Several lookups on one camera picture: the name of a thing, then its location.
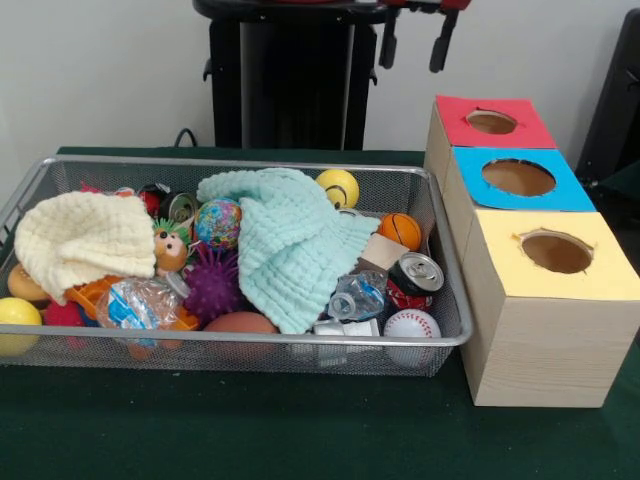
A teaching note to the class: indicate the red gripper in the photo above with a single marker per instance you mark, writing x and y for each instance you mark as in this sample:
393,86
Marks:
425,4

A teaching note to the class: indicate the brown hedgehog plush toy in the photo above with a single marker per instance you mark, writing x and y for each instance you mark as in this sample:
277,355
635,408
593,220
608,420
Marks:
170,250

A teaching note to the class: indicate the cream waffle cloth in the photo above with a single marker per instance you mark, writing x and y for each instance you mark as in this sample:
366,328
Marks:
85,235

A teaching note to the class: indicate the wooden box with three holes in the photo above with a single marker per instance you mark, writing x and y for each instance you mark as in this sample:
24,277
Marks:
540,350

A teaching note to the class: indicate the silver mesh bin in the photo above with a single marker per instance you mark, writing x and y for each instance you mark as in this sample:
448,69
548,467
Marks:
225,360

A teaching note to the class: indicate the yellow smiley ball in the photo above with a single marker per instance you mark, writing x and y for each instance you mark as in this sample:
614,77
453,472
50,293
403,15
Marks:
340,187

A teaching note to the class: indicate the small orange basketball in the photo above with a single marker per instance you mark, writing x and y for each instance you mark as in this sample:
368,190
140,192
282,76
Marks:
400,231

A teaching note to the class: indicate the crushed red soda can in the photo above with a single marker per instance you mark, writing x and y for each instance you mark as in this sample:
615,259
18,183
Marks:
415,280

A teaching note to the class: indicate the mint green waffle cloth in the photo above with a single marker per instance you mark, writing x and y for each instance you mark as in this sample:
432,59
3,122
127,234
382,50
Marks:
285,250

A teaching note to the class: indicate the dark green table cloth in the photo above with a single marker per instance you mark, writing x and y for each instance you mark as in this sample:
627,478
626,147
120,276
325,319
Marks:
625,181
250,430

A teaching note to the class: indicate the globe print ball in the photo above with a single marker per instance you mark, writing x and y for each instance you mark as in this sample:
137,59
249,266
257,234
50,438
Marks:
217,224

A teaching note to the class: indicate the white baseball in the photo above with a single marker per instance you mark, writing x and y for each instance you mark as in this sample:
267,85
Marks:
412,325

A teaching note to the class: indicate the purple spiky ball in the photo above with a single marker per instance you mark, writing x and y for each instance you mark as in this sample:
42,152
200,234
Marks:
212,287

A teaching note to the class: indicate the crushed bottle with blue label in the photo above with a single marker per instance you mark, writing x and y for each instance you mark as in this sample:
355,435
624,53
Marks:
135,305

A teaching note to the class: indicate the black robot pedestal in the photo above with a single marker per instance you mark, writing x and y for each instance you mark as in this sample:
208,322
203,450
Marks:
300,90

